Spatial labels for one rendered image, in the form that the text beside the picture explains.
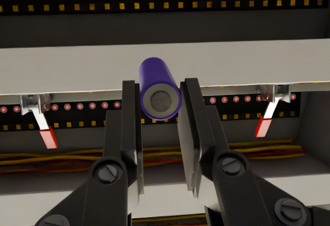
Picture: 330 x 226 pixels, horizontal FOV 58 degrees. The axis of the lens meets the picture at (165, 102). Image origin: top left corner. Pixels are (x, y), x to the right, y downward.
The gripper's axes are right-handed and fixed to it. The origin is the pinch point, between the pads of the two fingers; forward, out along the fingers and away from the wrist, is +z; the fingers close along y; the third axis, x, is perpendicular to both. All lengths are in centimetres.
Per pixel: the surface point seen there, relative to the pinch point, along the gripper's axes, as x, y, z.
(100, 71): -8.2, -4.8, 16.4
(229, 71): -8.6, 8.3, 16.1
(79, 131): -32.1, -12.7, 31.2
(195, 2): -7.9, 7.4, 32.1
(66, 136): -33.0, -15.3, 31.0
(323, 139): -29.4, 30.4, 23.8
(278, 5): -8.5, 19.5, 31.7
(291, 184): -25.6, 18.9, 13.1
